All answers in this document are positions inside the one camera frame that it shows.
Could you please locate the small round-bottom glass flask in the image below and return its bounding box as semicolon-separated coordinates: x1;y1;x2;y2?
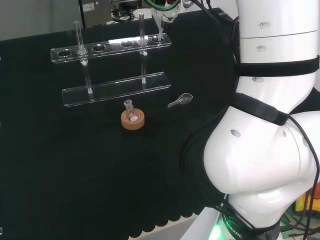
123;99;140;123

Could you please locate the thick black cable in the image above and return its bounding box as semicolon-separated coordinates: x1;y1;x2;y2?
192;0;242;78

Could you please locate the black bench cloth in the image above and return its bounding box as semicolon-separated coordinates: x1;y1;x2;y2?
0;7;320;240

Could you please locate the cork ring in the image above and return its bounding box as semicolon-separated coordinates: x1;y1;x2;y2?
120;108;146;131

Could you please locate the clear glass weighing funnel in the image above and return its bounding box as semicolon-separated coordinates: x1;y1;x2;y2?
167;92;194;109

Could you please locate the grey metal cabinet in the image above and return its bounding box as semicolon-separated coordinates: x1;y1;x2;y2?
79;0;112;29

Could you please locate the clear acrylic funnel stand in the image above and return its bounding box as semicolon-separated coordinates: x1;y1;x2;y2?
49;12;173;109

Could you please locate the yellow stop button box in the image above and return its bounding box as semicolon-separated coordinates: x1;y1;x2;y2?
294;181;320;214

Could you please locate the green cable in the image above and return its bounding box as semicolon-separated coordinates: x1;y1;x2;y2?
143;0;181;12

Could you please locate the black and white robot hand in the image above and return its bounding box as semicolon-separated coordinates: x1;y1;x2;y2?
159;0;182;29

